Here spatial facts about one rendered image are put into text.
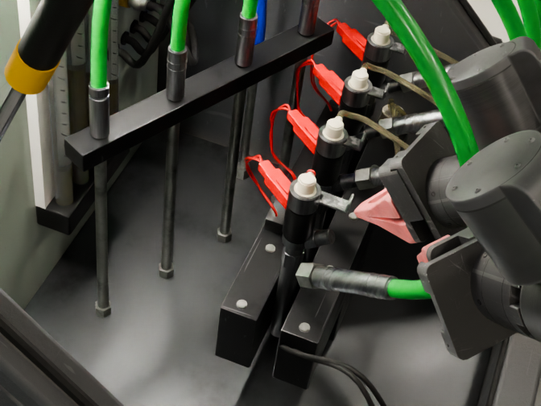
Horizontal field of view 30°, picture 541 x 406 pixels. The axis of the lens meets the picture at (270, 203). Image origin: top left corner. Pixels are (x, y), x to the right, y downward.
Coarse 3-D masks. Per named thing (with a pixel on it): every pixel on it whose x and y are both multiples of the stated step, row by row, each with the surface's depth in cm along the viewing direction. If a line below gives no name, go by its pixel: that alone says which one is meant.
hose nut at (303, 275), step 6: (300, 264) 81; (306, 264) 80; (312, 264) 80; (318, 264) 80; (300, 270) 81; (306, 270) 80; (312, 270) 80; (300, 276) 80; (306, 276) 80; (300, 282) 81; (306, 282) 80; (312, 288) 80
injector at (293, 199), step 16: (320, 192) 88; (288, 208) 90; (304, 208) 88; (288, 224) 90; (304, 224) 90; (288, 240) 92; (304, 240) 92; (320, 240) 91; (288, 256) 94; (288, 272) 95; (288, 288) 97; (288, 304) 99; (272, 320) 102
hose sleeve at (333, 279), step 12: (312, 276) 80; (324, 276) 79; (336, 276) 78; (348, 276) 77; (360, 276) 76; (372, 276) 75; (384, 276) 75; (324, 288) 79; (336, 288) 78; (348, 288) 77; (360, 288) 76; (372, 288) 75; (384, 288) 74
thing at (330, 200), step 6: (324, 192) 89; (318, 198) 88; (324, 198) 88; (330, 198) 88; (336, 198) 88; (318, 204) 88; (324, 204) 88; (330, 204) 88; (336, 204) 88; (342, 204) 88; (342, 210) 88
